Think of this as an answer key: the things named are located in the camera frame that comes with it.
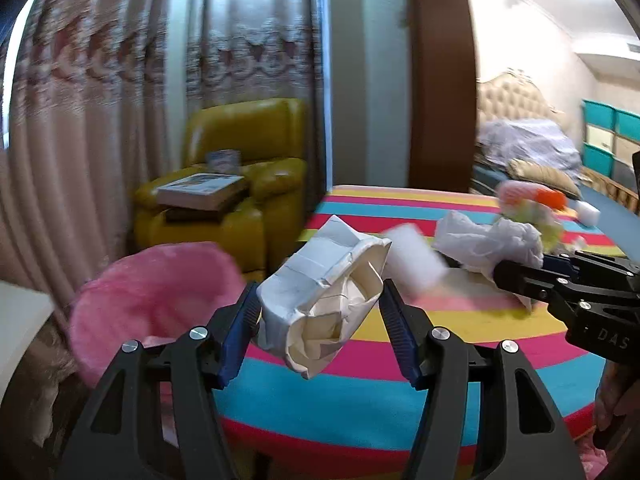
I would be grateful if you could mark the tufted cream headboard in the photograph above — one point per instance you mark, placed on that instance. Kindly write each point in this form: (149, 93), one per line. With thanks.
(510, 100)

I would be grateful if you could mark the pink patterned cloth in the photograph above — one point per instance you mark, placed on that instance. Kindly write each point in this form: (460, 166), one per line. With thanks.
(590, 462)

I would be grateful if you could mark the pink-lined waste bin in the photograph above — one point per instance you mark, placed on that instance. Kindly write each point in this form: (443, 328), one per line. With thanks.
(150, 285)

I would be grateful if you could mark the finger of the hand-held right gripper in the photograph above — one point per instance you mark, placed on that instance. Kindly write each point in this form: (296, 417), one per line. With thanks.
(557, 263)
(530, 282)

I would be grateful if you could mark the lilac and white blanket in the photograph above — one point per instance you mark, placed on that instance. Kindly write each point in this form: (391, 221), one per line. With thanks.
(530, 140)

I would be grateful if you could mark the green and white wavy cloth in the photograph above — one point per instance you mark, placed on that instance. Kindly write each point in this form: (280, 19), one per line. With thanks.
(550, 230)

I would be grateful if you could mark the tan pillow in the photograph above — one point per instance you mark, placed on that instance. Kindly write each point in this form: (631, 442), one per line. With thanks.
(545, 175)

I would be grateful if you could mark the white board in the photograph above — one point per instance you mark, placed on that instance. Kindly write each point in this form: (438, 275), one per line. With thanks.
(20, 330)

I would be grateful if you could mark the beige patterned curtain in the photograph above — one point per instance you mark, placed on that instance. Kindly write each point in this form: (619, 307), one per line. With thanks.
(240, 50)
(75, 135)

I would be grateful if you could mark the teal storage drawers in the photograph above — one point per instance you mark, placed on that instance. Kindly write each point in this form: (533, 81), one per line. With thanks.
(600, 115)

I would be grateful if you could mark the small printed box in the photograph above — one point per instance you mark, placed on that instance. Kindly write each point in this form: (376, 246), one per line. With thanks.
(222, 158)

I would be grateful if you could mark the orange and white wrapper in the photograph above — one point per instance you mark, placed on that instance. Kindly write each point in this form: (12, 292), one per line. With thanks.
(547, 197)

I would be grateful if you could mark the rainbow striped tablecloth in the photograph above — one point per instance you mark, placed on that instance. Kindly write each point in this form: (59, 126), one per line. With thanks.
(350, 400)

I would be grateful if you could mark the white paper bag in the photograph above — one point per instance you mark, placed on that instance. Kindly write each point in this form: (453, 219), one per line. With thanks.
(320, 285)

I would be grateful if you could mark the brown wooden door frame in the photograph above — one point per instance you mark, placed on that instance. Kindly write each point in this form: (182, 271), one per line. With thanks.
(440, 85)

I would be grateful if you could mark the wooden bed footboard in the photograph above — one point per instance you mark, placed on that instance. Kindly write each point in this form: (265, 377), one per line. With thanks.
(615, 190)

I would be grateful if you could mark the thick light-covered book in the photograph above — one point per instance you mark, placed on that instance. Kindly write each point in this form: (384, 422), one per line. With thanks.
(200, 187)

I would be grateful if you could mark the white plastic bag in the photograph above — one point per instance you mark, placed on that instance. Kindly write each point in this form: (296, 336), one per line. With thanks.
(480, 242)

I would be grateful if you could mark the large white sponge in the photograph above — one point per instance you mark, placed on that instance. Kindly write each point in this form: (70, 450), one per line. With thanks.
(415, 260)

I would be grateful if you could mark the blue bed mattress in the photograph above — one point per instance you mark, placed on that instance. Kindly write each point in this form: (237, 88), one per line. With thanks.
(615, 220)

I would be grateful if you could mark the yellow leather armchair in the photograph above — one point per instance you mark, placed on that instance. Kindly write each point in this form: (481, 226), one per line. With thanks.
(270, 180)

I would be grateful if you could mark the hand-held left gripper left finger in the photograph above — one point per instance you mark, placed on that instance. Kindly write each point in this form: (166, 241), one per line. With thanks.
(240, 340)

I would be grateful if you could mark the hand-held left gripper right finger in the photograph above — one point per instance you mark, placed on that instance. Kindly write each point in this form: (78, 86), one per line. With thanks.
(400, 340)

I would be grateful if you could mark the person's right hand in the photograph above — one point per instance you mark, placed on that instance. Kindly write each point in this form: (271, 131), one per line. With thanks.
(612, 400)

